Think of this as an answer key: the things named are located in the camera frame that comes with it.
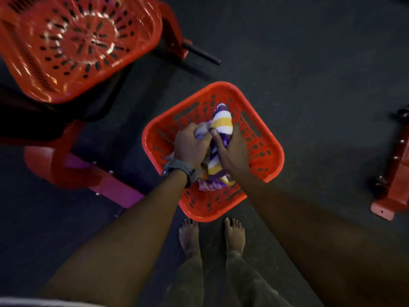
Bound red plastic basket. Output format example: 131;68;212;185
141;81;285;223

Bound white cable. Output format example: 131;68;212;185
0;296;107;307

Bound person's right forearm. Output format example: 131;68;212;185
234;173;409;307

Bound person's foot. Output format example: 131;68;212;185
223;217;246;257
178;217;202;258

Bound purple yellow striped towel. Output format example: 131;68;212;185
194;102;236;186

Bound person's left foot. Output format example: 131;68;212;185
178;217;202;258

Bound person's olive trousers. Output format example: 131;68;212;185
159;250;293;307

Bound person's right hand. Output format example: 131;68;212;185
209;125;251;182

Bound black upright bench red frame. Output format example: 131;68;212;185
0;0;222;210

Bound person's left forearm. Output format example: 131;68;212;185
39;170;190;307

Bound person's right foot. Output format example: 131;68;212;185
223;217;246;257

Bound red plastic chair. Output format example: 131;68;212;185
0;0;164;104

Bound person's left hand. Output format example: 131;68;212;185
173;122;213;171

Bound black wristwatch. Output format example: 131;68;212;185
160;158;196;189

